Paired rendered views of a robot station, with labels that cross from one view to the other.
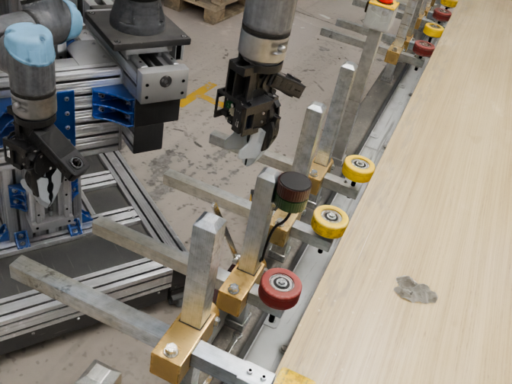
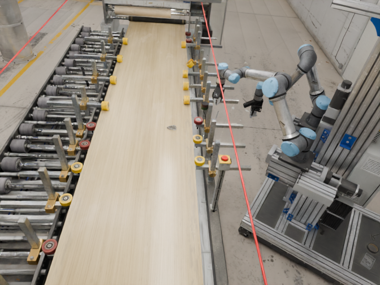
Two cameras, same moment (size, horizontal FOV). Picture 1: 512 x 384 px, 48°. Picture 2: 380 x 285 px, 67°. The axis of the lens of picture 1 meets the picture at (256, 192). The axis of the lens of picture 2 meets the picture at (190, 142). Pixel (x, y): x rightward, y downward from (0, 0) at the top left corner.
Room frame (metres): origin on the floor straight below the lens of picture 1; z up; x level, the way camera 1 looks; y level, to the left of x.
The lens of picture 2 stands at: (2.63, -0.92, 2.45)
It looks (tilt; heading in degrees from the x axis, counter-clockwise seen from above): 42 degrees down; 157
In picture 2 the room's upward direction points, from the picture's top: 6 degrees clockwise
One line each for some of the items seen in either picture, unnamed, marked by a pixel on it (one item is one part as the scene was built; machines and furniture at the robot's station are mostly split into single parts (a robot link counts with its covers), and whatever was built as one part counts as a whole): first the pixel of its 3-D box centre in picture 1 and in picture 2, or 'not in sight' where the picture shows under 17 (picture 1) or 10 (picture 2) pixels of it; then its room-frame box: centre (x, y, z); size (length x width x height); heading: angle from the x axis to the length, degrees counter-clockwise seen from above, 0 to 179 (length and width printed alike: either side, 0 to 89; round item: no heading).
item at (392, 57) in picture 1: (395, 52); not in sight; (2.25, -0.43, 0.83); 0.13 x 0.06 x 0.05; 164
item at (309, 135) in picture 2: not in sight; (305, 138); (1.51, 0.41, 1.21); 0.13 x 0.12 x 0.14; 110
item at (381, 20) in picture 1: (380, 15); (223, 163); (1.56, -0.23, 1.18); 0.07 x 0.07 x 0.08; 74
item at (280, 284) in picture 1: (276, 301); (198, 124); (0.77, -0.08, 0.85); 0.08 x 0.08 x 0.11
